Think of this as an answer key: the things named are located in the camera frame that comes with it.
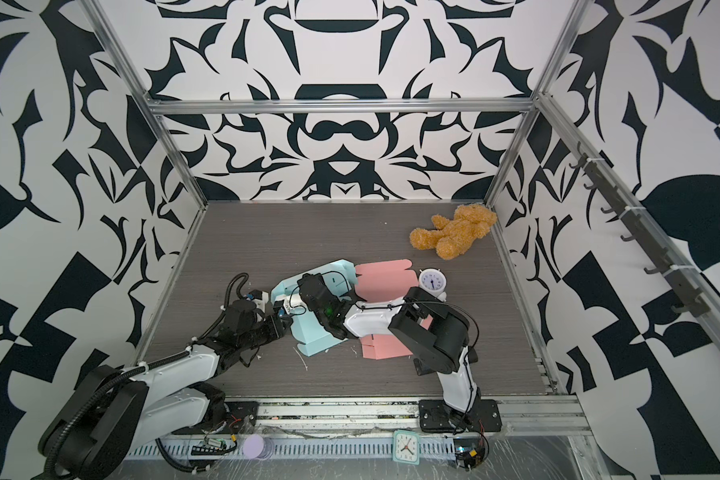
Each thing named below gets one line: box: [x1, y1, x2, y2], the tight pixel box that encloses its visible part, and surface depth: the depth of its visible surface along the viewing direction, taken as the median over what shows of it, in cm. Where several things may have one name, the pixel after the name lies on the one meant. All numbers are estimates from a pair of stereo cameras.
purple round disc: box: [243, 434, 265, 459], surface depth 65 cm
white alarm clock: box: [418, 267, 447, 302], surface depth 98 cm
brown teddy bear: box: [409, 204, 498, 260], surface depth 104 cm
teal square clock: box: [392, 429, 420, 465], surface depth 71 cm
